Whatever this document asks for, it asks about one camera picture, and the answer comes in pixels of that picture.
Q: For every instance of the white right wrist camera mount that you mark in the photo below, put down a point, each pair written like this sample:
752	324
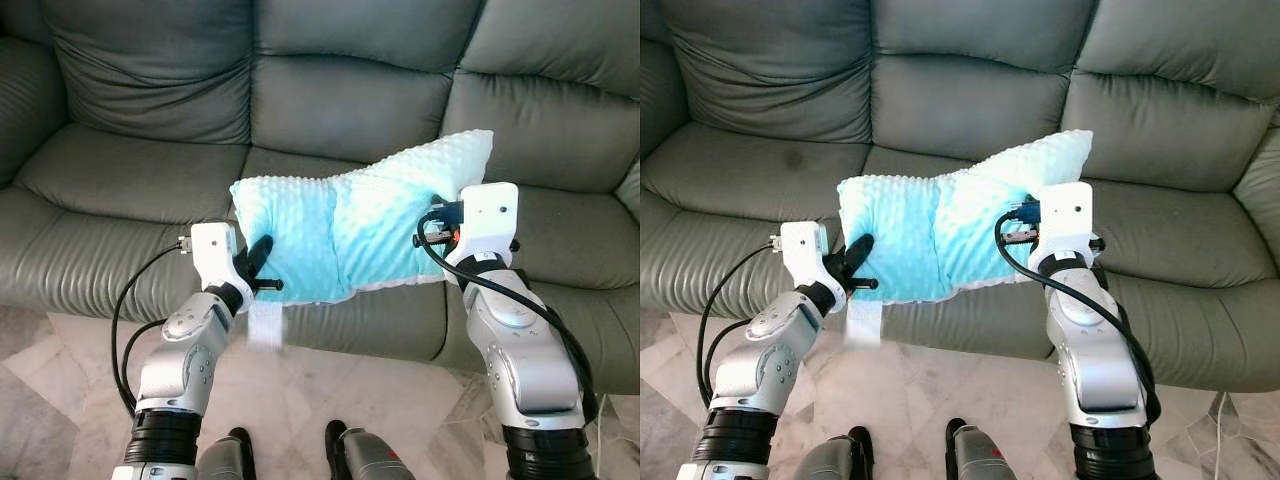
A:
1065	220
487	220

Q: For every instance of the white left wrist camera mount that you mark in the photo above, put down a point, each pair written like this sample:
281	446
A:
802	252
212	252

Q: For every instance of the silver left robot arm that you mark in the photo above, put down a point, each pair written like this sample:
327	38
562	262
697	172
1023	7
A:
765	350
190	350

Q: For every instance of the turquoise dotted pillow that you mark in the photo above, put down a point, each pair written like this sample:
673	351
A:
950	220
350	220

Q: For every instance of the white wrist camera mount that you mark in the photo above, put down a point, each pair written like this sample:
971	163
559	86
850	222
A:
1065	220
212	252
802	252
487	220

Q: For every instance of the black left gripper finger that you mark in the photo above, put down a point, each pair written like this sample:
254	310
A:
258	255
860	254

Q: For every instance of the green leather sofa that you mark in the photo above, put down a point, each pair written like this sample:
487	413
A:
760	170
130	170

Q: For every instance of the silver right robot leg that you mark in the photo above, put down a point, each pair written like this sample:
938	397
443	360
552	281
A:
370	460
990	460

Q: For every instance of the silver left robot leg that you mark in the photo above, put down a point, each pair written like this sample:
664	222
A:
835	460
228	460

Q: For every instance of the silver robot leg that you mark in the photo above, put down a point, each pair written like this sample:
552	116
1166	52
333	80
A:
370	460
835	460
228	460
990	460

